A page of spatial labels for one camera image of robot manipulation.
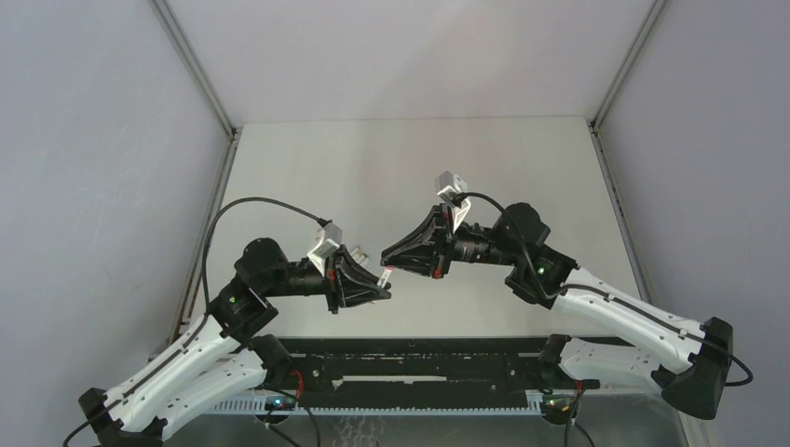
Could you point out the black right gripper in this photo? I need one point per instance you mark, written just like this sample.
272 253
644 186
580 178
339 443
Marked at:
427 251

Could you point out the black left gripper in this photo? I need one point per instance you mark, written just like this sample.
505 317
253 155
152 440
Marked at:
350 293

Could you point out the white pink marker pen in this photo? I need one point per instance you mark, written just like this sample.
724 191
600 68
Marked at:
386 276

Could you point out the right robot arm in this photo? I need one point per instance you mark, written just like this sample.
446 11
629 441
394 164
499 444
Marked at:
685 361

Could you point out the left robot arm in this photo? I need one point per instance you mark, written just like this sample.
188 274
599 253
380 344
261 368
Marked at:
224 352

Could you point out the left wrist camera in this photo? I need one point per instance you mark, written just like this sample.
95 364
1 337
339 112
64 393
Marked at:
328 241

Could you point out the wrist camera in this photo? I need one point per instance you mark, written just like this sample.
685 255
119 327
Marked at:
328 241
450 188

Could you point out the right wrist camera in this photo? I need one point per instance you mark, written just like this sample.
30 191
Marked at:
450 188

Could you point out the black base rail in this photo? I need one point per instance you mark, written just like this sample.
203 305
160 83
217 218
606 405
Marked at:
401 370

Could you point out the white slotted cable duct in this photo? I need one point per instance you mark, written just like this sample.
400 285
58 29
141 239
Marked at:
518 404

